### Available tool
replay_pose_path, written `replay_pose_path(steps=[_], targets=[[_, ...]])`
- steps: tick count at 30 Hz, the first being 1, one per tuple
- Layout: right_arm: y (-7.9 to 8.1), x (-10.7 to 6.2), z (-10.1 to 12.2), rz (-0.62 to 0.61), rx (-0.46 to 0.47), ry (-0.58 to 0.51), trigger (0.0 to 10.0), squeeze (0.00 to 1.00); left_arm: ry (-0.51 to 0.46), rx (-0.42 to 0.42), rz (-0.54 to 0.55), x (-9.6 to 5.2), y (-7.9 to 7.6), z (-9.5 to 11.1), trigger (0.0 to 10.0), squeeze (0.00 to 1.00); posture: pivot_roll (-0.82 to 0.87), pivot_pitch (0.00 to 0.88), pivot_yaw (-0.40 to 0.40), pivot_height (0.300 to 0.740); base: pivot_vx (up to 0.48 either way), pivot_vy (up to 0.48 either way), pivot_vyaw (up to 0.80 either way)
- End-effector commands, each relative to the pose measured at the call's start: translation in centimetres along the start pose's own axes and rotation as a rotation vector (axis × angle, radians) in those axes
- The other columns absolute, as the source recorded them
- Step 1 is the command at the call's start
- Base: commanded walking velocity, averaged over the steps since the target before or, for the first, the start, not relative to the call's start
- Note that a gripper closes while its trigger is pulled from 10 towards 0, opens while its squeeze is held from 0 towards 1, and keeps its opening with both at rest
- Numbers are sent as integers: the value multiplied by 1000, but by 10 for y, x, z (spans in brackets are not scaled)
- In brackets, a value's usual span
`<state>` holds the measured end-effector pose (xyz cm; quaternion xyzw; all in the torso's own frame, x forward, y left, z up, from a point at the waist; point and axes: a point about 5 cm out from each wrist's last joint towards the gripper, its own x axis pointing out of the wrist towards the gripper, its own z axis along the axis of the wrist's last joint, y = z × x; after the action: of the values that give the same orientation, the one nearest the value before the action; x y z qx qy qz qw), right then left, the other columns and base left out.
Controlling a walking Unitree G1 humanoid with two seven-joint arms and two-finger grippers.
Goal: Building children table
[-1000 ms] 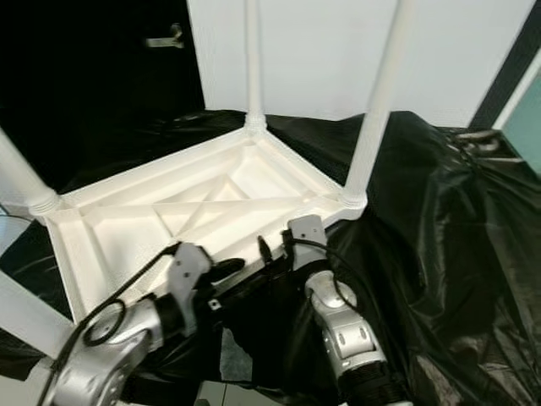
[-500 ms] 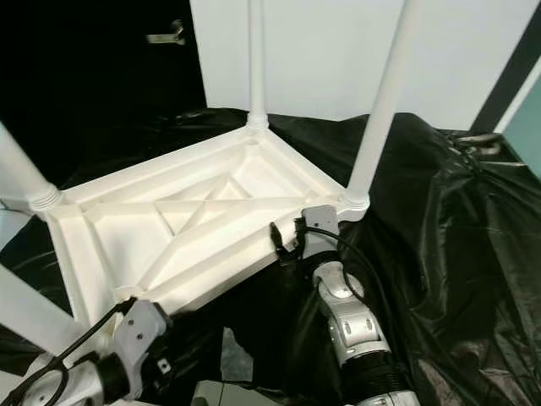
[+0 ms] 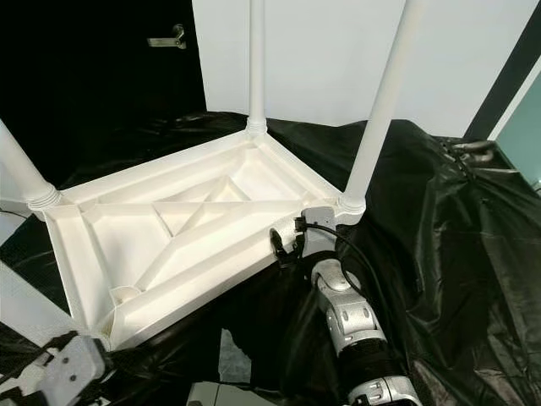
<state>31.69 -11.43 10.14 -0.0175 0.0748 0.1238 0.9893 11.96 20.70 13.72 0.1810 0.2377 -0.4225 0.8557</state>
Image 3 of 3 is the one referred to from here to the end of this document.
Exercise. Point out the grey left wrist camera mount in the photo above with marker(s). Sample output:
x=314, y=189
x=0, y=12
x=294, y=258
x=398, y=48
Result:
x=76, y=372

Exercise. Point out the teal glass panel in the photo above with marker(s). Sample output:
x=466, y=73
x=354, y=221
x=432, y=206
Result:
x=526, y=139

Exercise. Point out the black window frame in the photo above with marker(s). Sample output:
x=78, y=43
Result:
x=507, y=76

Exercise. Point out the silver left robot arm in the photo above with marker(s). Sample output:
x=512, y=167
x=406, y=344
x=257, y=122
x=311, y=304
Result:
x=61, y=345

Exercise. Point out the black plastic cover sheet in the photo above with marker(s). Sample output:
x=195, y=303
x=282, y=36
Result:
x=465, y=296

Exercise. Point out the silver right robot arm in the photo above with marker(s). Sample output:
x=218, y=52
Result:
x=355, y=321

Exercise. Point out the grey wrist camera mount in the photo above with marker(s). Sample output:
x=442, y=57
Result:
x=76, y=372
x=321, y=218

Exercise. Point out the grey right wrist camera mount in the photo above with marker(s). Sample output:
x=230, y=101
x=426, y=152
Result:
x=321, y=218

